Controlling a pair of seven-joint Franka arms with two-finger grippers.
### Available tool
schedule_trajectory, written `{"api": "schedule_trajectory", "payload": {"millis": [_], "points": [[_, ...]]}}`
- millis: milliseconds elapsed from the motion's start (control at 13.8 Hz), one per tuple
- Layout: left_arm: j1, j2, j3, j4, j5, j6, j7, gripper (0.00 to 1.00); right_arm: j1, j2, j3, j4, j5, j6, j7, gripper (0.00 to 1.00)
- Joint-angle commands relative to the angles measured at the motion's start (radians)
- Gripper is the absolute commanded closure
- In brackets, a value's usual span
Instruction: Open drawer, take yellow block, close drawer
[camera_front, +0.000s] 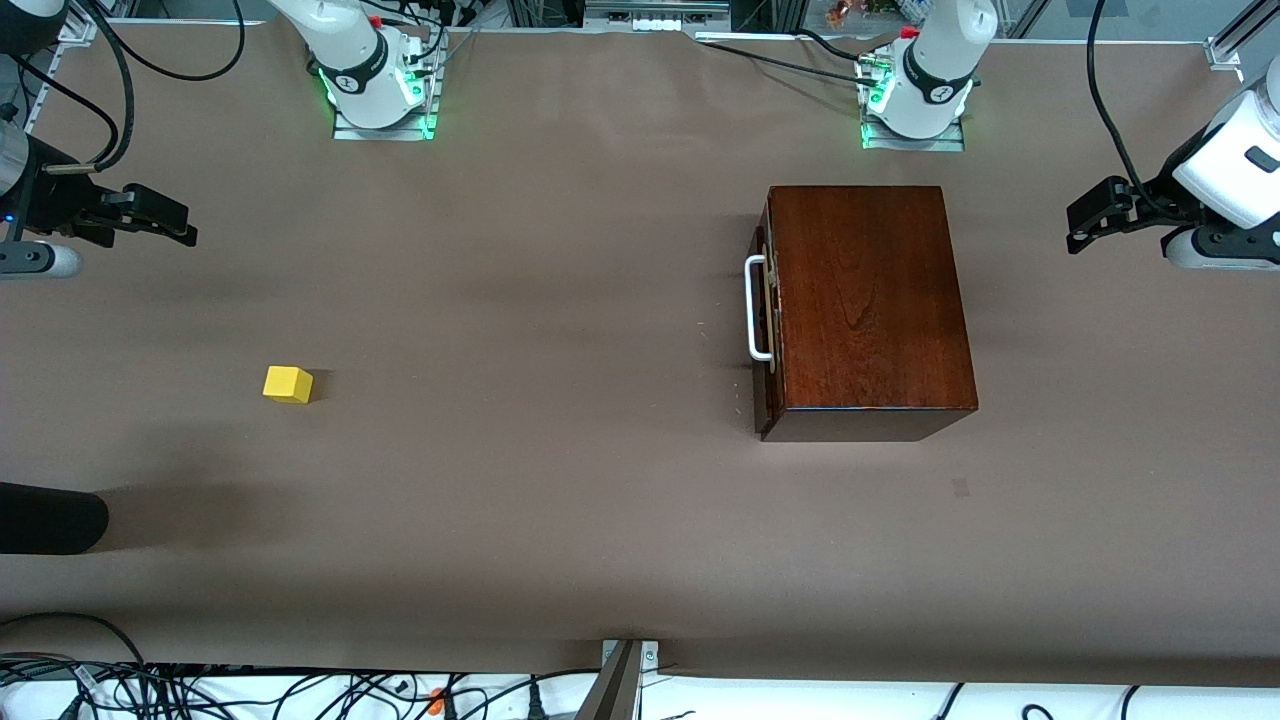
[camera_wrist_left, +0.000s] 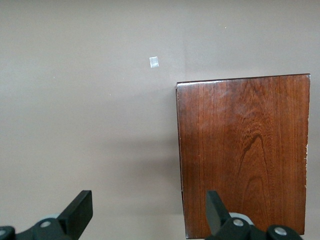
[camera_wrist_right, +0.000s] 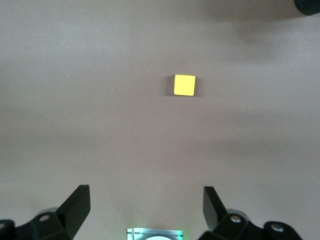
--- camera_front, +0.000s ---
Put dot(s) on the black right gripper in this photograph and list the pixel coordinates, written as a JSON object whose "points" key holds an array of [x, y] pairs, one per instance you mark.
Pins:
{"points": [[52, 203]]}

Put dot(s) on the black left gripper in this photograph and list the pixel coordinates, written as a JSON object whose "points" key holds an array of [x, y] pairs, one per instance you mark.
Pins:
{"points": [[1157, 196]]}

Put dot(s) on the yellow block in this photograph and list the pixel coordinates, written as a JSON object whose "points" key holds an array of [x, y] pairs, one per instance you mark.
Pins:
{"points": [[287, 384]]}

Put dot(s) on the light wood drawer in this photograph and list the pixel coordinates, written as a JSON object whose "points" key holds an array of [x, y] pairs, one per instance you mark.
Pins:
{"points": [[762, 395]]}

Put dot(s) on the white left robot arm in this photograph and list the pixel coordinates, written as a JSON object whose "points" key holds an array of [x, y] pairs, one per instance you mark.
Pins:
{"points": [[940, 70]]}

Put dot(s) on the dark brown wooden cabinet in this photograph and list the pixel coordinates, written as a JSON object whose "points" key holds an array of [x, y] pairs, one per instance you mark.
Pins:
{"points": [[870, 300]]}

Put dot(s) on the black rounded object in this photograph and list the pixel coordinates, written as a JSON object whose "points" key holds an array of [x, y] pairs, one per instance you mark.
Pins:
{"points": [[50, 518]]}

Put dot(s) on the white connector strip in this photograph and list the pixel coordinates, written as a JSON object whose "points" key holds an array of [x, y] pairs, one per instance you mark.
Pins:
{"points": [[660, 24]]}

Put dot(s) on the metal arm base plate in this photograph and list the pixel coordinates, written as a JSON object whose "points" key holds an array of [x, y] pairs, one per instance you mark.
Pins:
{"points": [[915, 143], [385, 132]]}

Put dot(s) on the aluminium frame profile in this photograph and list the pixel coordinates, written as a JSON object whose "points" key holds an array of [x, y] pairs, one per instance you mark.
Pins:
{"points": [[80, 32], [1225, 50]]}

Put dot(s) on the grey metal rail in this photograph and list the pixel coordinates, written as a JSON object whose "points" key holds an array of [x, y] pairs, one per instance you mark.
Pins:
{"points": [[655, 8]]}

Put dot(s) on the metal stand bracket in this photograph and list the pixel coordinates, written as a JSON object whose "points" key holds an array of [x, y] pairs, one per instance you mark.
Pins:
{"points": [[615, 685]]}

